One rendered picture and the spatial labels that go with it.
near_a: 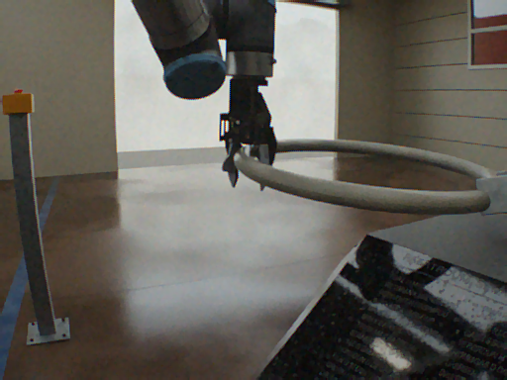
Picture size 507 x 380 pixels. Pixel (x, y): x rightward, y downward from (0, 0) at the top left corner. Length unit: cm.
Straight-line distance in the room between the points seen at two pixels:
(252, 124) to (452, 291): 42
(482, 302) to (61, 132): 643
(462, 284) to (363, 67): 828
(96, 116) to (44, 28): 168
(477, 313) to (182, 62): 48
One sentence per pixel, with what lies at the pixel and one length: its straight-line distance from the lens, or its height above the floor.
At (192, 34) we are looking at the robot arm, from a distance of 53.
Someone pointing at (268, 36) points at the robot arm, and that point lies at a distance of 70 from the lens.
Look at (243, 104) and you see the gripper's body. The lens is 70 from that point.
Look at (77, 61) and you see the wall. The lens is 665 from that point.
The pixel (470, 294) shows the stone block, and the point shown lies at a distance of 49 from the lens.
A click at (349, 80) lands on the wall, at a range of 841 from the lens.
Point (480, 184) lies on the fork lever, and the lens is 57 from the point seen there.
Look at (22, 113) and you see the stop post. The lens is 167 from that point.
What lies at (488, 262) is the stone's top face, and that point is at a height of 81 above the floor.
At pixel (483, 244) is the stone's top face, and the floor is 81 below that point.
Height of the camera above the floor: 99
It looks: 12 degrees down
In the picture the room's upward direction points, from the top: straight up
